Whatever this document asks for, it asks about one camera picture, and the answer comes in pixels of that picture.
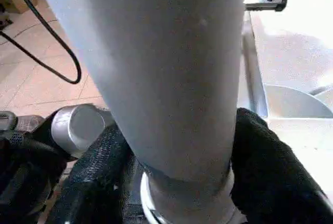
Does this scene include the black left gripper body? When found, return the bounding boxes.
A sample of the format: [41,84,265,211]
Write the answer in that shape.
[245,0,288,12]

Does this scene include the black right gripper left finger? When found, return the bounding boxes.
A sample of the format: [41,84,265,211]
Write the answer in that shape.
[49,122,137,224]

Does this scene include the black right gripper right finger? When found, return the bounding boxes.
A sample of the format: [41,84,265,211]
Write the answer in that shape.
[229,108,333,224]

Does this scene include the white plastic table leg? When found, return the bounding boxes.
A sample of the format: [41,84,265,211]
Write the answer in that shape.
[31,0,250,224]

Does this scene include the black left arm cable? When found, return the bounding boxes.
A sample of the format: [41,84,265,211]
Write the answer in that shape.
[0,0,83,85]

